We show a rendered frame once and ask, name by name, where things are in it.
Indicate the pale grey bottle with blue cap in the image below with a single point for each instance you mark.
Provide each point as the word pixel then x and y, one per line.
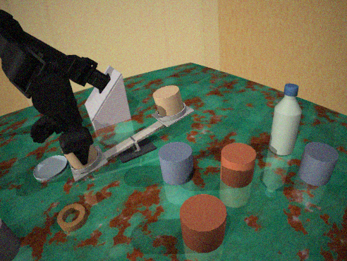
pixel 285 122

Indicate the white round dish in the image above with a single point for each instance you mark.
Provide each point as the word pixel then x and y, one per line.
pixel 50 168

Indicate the orange cylinder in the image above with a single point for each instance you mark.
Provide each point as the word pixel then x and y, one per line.
pixel 237 165
pixel 203 222

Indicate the tan ring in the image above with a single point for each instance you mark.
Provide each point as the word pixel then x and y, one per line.
pixel 74 225

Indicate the grey balance beam with round pans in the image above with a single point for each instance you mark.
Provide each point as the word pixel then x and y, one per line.
pixel 133 147

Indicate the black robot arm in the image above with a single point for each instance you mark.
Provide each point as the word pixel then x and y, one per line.
pixel 43 72

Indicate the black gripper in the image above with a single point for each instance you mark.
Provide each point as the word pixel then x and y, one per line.
pixel 75 138

